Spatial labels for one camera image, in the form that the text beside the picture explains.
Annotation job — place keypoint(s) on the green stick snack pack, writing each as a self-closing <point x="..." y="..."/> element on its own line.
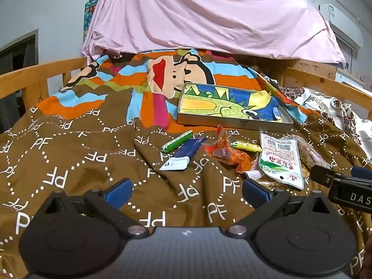
<point x="176" y="142"/>

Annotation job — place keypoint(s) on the pink hanging sheet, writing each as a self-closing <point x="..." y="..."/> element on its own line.
<point x="276" y="29"/>

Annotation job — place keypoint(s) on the colourful cartoon monkey blanket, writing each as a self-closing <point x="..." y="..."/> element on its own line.
<point x="111" y="123"/>

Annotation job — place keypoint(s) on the white green snack pouch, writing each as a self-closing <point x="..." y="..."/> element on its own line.
<point x="280" y="160"/>

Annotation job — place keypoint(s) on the wooden bed frame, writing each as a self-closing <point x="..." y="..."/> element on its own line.
<point x="20" y="79"/>

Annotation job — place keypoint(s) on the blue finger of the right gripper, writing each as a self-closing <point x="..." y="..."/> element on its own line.
<point x="360" y="172"/>

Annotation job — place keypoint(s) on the blue toothpaste-like tube pack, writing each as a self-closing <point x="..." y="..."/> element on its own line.
<point x="180" y="160"/>

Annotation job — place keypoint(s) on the dark window frame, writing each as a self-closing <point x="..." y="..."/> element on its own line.
<point x="20" y="53"/>

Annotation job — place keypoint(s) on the clear bag of crackers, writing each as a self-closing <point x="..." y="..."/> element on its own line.
<point x="311" y="163"/>

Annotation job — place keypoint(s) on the orange-red chicken snack pack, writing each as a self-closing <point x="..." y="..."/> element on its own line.
<point x="223" y="150"/>

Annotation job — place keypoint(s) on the white floral quilt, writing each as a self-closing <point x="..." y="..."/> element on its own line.
<point x="342" y="115"/>

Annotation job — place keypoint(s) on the white air conditioner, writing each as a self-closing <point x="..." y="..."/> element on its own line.
<point x="343" y="27"/>

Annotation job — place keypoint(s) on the colourful wall poster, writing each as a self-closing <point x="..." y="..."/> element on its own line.
<point x="89" y="9"/>

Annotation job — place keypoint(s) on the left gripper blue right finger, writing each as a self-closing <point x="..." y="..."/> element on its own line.
<point x="255" y="194"/>

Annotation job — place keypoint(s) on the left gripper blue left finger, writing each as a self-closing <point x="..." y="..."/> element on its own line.
<point x="119" y="193"/>

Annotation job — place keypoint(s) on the yellow candy bar pack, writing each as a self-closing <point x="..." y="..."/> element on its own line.
<point x="246" y="146"/>

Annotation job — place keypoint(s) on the metal tray with dinosaur print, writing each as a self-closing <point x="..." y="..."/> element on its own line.
<point x="212" y="105"/>

